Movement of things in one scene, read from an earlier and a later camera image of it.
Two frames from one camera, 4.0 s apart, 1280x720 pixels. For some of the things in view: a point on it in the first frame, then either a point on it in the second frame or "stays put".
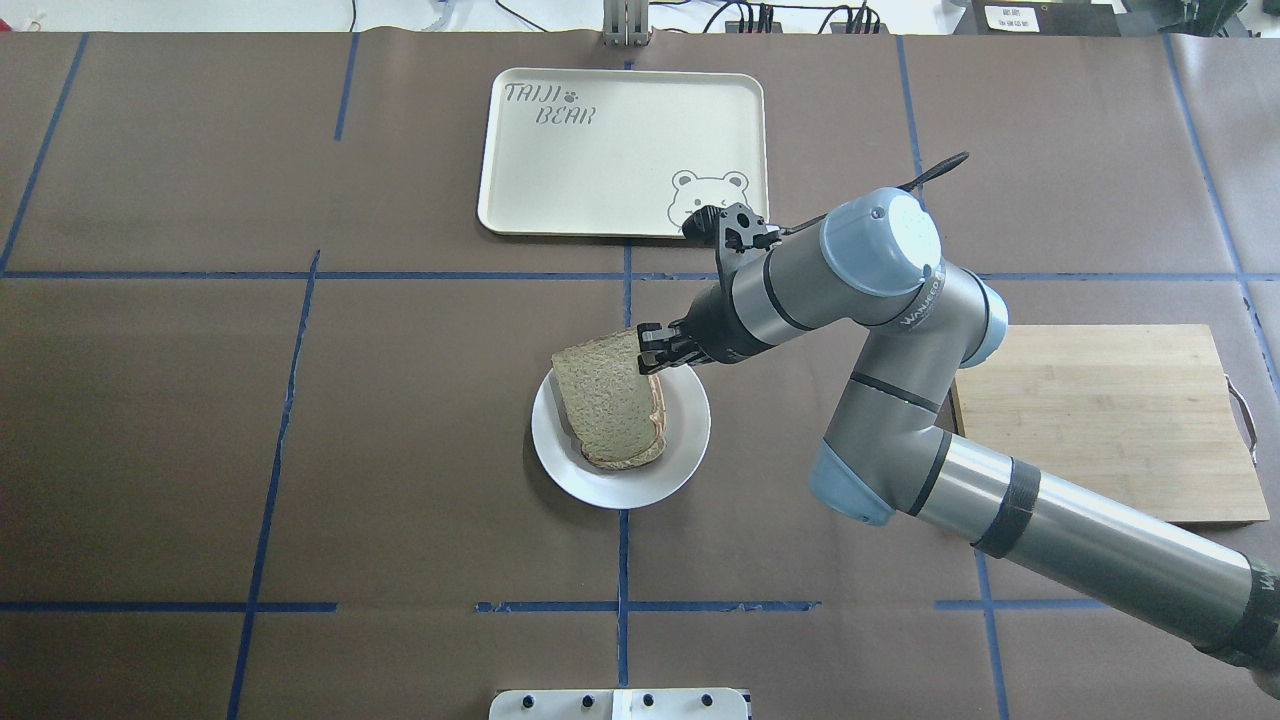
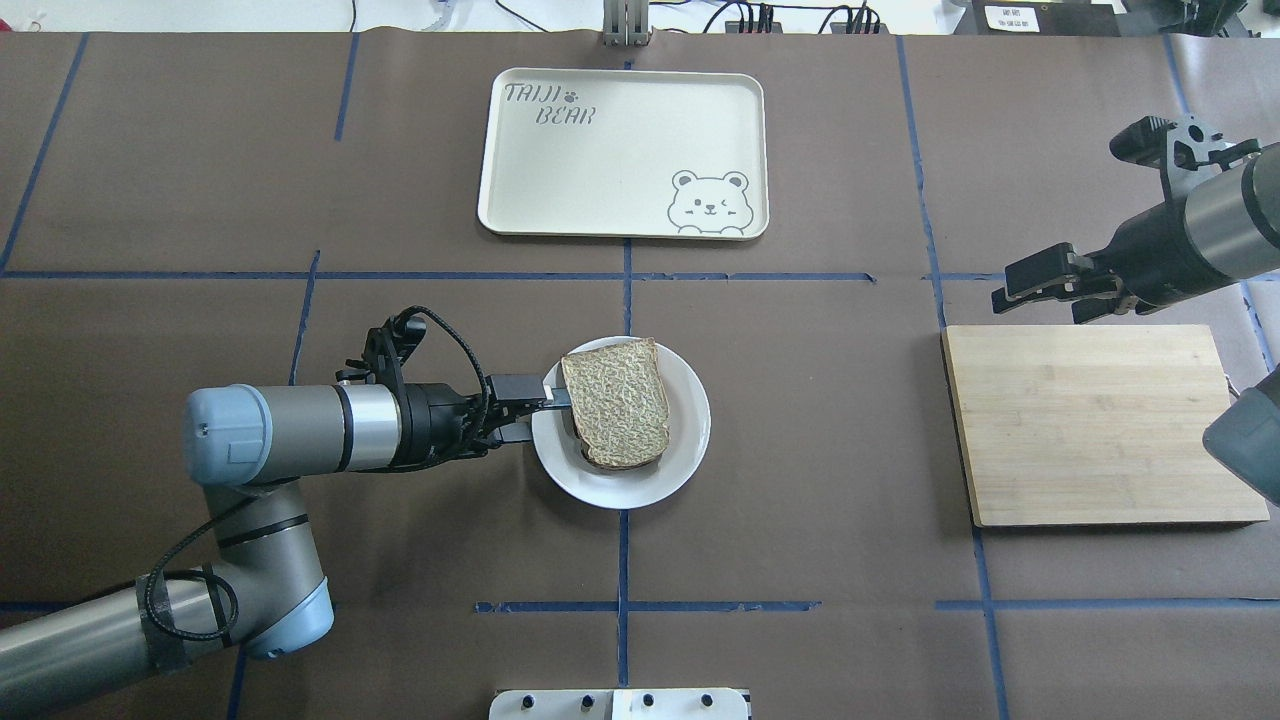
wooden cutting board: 1134,413 stays put
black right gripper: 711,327 to 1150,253
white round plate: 686,440 stays put
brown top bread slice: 616,413 stays put
